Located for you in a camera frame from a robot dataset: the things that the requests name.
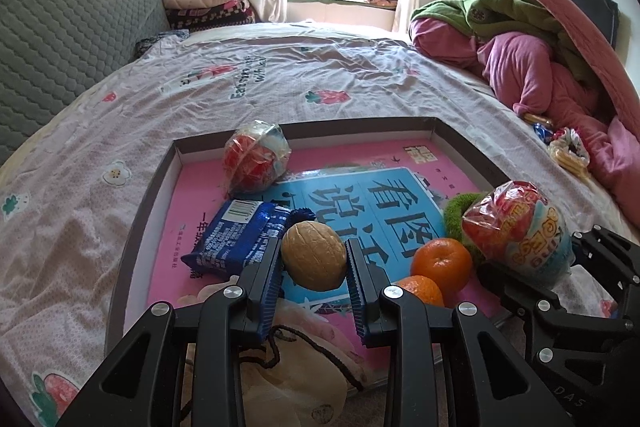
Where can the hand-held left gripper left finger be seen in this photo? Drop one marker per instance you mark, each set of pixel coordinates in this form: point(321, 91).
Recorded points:
point(270, 297)

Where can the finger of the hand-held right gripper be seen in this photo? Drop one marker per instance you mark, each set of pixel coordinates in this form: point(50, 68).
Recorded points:
point(605, 257)
point(520, 302)

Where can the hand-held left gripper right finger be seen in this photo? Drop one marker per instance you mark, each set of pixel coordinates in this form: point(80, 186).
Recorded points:
point(360, 302)

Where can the brown walnut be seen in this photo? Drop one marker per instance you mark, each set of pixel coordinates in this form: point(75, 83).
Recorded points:
point(312, 257)

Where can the orange tangerine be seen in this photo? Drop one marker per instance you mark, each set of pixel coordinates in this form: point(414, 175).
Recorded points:
point(442, 262)
point(422, 289)

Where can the red blue egg toy pack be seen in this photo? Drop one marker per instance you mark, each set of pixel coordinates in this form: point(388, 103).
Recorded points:
point(520, 232)

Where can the blue cookie packet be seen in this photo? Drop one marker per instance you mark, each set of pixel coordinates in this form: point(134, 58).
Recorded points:
point(230, 237)

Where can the shallow grey cardboard box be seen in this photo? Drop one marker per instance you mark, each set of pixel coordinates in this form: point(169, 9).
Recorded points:
point(200, 177)

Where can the red white egg toy pack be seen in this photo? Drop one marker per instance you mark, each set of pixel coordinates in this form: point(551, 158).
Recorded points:
point(255, 157)

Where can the yellow snack packet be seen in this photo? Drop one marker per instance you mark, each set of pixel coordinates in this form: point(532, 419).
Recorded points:
point(570, 154)

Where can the blue orange snack packet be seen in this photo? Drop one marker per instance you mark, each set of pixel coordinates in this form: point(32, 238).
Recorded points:
point(542, 132)

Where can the pink quilt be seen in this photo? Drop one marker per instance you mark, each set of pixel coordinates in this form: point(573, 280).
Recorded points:
point(525, 72)

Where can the pink quilted mat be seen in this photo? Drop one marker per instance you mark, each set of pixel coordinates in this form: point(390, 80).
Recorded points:
point(590, 37)

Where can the strawberry printed bed sheet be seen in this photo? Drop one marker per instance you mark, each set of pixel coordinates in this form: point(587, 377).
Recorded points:
point(100, 132)

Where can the black television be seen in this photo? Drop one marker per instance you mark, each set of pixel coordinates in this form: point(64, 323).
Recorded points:
point(595, 4)

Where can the green blanket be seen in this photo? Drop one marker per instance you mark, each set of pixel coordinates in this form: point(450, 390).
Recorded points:
point(500, 7)

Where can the dark floral cloth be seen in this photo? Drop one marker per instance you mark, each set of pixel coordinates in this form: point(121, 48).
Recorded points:
point(160, 43)

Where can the dark checked folded blanket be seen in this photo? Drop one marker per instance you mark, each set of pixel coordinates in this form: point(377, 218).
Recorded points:
point(210, 18)

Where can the pink folded blanket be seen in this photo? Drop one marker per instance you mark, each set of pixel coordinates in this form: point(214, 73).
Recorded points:
point(200, 2)

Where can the grey quilted headboard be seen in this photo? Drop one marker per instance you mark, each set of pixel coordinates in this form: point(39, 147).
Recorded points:
point(65, 47)

